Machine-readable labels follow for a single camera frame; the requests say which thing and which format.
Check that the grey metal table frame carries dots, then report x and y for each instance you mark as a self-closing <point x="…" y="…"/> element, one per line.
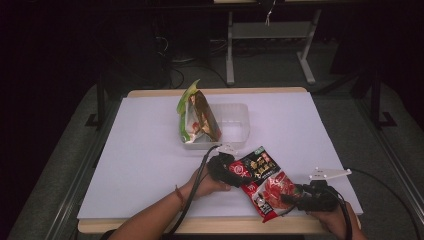
<point x="266" y="30"/>

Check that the white and green packet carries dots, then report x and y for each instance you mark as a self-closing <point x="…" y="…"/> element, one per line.
<point x="183" y="128"/>

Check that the black metal stand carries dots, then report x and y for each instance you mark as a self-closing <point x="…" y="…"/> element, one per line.
<point x="376" y="100"/>
<point x="100" y="103"/>

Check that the red and black soup packet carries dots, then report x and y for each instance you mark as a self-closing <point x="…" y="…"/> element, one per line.
<point x="273" y="186"/>

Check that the gold foil packet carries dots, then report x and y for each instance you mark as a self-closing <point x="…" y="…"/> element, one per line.
<point x="204" y="113"/>

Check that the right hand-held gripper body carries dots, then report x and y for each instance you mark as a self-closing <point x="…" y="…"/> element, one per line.
<point x="321" y="198"/>

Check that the clear plastic container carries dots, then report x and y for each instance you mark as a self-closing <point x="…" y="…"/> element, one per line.
<point x="233" y="126"/>

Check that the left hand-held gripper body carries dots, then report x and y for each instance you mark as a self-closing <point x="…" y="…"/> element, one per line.
<point x="220" y="168"/>

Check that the person's right hand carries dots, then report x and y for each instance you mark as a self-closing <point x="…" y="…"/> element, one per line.
<point x="330" y="221"/>

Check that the person's left hand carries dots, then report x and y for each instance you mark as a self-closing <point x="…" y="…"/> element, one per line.
<point x="205" y="186"/>

